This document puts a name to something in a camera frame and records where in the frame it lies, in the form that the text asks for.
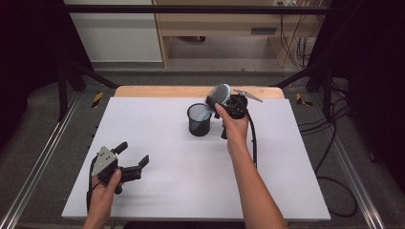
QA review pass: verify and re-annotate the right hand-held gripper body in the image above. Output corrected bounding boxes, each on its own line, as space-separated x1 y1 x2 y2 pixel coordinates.
219 89 264 140

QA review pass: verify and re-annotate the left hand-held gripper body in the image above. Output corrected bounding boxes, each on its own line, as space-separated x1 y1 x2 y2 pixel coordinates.
90 145 142 196

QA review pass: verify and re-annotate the light blue hairbrush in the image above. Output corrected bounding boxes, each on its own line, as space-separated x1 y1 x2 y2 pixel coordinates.
193 83 232 123

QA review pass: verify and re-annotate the black mesh pen holder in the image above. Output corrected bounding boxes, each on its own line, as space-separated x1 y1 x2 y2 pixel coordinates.
186 102 213 137

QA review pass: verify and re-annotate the person's right hand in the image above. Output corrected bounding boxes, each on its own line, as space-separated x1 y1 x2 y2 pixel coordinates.
214 102 250 151

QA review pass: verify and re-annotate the person's left hand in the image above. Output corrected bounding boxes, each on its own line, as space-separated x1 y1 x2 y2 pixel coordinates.
87 169 123 212

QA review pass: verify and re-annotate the white table cover sheet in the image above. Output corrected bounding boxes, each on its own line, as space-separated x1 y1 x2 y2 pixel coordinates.
61 96 332 222

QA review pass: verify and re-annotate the yellow clamp left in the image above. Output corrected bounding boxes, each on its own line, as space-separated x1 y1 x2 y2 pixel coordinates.
92 92 105 109

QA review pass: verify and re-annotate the yellow clamp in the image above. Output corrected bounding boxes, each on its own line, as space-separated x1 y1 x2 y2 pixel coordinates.
92 92 105 109
295 93 313 107

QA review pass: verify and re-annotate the light wooden table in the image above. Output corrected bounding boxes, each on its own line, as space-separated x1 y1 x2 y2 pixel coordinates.
114 85 286 99

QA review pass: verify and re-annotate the yellow clamp right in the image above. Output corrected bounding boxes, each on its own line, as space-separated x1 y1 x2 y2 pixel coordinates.
295 93 313 107

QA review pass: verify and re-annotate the person's dark clothing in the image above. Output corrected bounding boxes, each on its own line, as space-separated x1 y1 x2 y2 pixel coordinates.
122 220 246 229

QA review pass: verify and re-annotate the light wooden office desk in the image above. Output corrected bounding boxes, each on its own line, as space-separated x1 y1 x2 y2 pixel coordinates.
152 0 323 69

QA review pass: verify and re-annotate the grey desk label plate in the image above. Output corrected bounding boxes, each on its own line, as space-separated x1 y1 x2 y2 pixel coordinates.
250 27 278 35

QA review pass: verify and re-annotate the white power strip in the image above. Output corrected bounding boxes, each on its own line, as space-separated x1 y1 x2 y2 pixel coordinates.
273 0 299 8

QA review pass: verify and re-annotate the white cabinet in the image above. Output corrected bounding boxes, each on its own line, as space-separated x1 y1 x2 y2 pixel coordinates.
63 0 163 63

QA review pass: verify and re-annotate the black curtain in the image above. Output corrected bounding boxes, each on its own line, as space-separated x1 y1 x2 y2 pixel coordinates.
0 0 94 141
307 0 405 185

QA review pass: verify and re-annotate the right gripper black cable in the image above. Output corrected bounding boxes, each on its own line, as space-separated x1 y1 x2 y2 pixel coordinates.
245 109 259 169

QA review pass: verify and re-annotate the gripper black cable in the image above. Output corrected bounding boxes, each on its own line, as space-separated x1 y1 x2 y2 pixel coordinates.
85 156 99 214
245 109 259 169

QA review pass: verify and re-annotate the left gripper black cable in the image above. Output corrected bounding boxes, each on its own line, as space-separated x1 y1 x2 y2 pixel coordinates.
85 156 99 214

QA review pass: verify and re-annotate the aluminium floor rail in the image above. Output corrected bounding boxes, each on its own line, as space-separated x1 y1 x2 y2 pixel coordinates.
330 133 387 229
0 92 81 229

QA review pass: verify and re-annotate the black metal frame stand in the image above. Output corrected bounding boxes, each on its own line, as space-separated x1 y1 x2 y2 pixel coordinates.
272 61 336 113
56 60 119 122

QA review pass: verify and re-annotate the bundle of desk cables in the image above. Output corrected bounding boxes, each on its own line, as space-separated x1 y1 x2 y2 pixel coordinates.
279 13 316 70

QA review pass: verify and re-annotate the black horizontal frame bar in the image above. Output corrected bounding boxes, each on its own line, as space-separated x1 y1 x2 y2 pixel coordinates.
41 4 361 15

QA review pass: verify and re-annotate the looped black floor cable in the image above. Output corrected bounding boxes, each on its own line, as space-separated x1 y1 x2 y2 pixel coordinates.
299 79 358 219

